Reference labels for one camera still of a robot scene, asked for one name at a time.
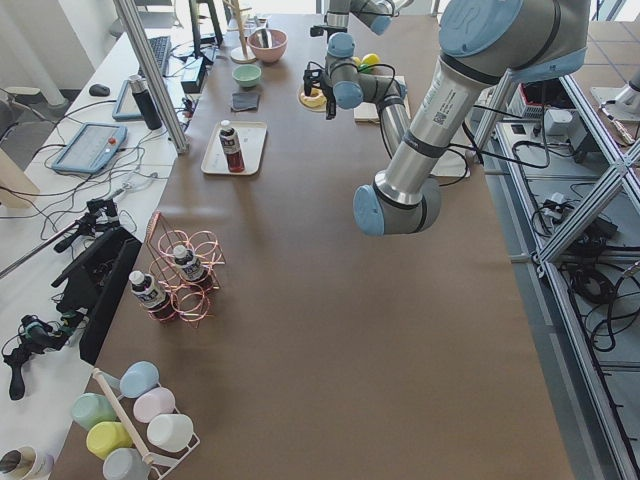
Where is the blue teach pendant tablet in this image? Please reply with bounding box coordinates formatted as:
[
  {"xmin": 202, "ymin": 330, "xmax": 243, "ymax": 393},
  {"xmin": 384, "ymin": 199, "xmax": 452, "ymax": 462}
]
[{"xmin": 51, "ymin": 123, "xmax": 128, "ymax": 174}]

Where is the pink bowl with ice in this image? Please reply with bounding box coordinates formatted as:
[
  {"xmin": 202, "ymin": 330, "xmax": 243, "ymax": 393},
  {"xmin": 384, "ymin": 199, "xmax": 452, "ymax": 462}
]
[{"xmin": 247, "ymin": 28, "xmax": 288, "ymax": 63}]

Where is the white cup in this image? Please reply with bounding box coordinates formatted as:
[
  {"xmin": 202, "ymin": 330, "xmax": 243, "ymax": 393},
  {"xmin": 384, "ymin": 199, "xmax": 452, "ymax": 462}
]
[{"xmin": 147, "ymin": 413, "xmax": 194, "ymax": 453}]

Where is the light blue cup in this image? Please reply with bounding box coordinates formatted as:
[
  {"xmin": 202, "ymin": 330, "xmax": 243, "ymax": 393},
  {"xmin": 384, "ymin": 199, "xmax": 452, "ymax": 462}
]
[{"xmin": 120, "ymin": 361, "xmax": 159, "ymax": 399}]

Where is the black thermos bottle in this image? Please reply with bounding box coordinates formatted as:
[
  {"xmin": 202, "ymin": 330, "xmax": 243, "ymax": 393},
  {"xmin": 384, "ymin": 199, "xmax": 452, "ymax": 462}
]
[{"xmin": 128, "ymin": 75, "xmax": 162, "ymax": 130}]

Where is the mint green bowl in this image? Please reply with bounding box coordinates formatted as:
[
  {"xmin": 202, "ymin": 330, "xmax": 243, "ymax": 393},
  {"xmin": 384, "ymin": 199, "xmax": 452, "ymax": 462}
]
[{"xmin": 232, "ymin": 64, "xmax": 262, "ymax": 88}]

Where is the yellow cup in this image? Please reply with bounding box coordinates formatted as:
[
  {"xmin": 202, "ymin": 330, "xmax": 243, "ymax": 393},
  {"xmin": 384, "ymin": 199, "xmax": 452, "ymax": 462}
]
[{"xmin": 86, "ymin": 421, "xmax": 133, "ymax": 460}]

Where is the aluminium frame post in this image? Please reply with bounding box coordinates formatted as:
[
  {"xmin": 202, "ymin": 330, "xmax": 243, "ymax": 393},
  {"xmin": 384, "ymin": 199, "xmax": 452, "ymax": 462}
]
[{"xmin": 114, "ymin": 0, "xmax": 189, "ymax": 155}]

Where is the grey folded cloth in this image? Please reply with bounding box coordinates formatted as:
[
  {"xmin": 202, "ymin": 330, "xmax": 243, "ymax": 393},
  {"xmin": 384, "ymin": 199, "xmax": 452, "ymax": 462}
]
[{"xmin": 230, "ymin": 92, "xmax": 261, "ymax": 112}]

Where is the paper cup corner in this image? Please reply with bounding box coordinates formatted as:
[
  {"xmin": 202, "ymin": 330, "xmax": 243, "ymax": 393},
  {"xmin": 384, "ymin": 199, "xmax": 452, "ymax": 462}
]
[{"xmin": 1, "ymin": 446, "xmax": 54, "ymax": 480}]

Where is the grey cup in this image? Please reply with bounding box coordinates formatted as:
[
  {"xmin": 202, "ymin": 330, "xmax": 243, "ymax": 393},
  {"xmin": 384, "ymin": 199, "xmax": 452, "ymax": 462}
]
[{"xmin": 102, "ymin": 448, "xmax": 150, "ymax": 480}]

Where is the pink cup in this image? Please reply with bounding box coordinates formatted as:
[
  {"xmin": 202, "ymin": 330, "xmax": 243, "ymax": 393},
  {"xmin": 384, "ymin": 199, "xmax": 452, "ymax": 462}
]
[{"xmin": 133, "ymin": 387, "xmax": 176, "ymax": 424}]

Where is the cream rabbit tray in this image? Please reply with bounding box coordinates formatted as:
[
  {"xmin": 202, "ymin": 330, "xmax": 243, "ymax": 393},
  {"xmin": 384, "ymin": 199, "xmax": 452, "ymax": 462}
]
[{"xmin": 201, "ymin": 121, "xmax": 267, "ymax": 176}]

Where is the yellow glazed donut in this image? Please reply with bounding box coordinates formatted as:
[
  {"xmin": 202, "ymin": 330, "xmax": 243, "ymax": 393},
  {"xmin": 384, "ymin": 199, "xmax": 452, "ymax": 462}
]
[{"xmin": 298, "ymin": 87, "xmax": 327, "ymax": 111}]

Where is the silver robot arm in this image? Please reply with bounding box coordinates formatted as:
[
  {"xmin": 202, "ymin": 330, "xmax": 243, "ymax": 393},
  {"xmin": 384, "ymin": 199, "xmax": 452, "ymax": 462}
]
[
  {"xmin": 304, "ymin": 0, "xmax": 590, "ymax": 236},
  {"xmin": 310, "ymin": 0, "xmax": 414, "ymax": 37}
]

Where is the dark bottle in rack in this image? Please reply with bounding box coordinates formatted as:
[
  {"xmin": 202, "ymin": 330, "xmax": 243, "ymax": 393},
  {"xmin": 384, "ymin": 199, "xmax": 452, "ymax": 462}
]
[
  {"xmin": 129, "ymin": 270, "xmax": 176, "ymax": 322},
  {"xmin": 172, "ymin": 244, "xmax": 213, "ymax": 291}
]

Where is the wooden cutting board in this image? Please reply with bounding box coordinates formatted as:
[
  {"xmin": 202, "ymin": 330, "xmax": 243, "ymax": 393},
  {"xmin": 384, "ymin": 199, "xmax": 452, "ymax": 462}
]
[{"xmin": 353, "ymin": 75, "xmax": 411, "ymax": 124}]

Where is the brown drink bottle on tray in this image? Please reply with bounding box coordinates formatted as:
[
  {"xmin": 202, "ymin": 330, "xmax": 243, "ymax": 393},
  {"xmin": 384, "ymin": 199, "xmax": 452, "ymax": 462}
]
[{"xmin": 219, "ymin": 120, "xmax": 245, "ymax": 173}]

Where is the black keyboard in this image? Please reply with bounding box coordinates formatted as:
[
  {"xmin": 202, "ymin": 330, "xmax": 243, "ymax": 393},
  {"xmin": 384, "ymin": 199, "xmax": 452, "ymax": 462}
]
[{"xmin": 148, "ymin": 36, "xmax": 172, "ymax": 77}]

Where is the mint green cup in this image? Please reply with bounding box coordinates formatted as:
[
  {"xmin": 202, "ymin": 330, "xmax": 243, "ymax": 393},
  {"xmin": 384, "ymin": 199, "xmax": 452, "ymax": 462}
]
[{"xmin": 71, "ymin": 393, "xmax": 118, "ymax": 431}]

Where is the black computer mouse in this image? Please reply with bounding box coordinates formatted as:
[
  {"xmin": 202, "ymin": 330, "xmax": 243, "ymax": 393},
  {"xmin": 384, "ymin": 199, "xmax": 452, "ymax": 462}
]
[{"xmin": 89, "ymin": 84, "xmax": 111, "ymax": 97}]

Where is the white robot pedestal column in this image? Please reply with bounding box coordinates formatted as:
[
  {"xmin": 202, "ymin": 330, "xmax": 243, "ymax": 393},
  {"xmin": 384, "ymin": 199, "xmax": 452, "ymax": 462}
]
[{"xmin": 431, "ymin": 149, "xmax": 469, "ymax": 180}]

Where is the steel ice scoop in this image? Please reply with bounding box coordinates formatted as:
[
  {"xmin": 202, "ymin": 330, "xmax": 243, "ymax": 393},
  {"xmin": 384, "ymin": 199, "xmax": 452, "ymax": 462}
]
[{"xmin": 253, "ymin": 28, "xmax": 280, "ymax": 49}]

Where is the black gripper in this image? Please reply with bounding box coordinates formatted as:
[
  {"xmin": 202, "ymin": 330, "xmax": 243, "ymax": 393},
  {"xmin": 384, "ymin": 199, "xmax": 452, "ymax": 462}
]
[
  {"xmin": 303, "ymin": 61, "xmax": 336, "ymax": 120},
  {"xmin": 309, "ymin": 24, "xmax": 345, "ymax": 37}
]

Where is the copper wire bottle rack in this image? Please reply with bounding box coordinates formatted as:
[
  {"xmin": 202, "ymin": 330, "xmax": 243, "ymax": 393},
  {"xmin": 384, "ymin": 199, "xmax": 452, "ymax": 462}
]
[{"xmin": 144, "ymin": 211, "xmax": 226, "ymax": 328}]

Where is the black camera on tripod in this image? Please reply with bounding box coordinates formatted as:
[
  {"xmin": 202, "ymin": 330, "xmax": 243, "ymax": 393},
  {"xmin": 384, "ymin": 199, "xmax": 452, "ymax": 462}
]
[{"xmin": 54, "ymin": 198, "xmax": 121, "ymax": 253}]

